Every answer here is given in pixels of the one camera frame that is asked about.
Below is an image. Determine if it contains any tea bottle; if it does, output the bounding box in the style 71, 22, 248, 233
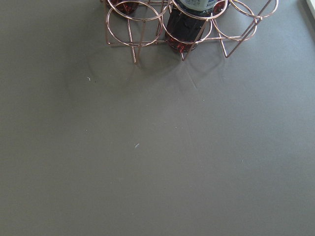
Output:
165, 0, 216, 53
103, 0, 140, 15

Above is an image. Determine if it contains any tea bottle back left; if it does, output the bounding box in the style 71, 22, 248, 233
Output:
103, 0, 140, 15

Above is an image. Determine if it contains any copper wire bottle rack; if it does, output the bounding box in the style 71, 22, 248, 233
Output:
101, 0, 279, 63

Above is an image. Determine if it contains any tea bottle front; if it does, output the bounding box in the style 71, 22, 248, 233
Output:
165, 0, 216, 53

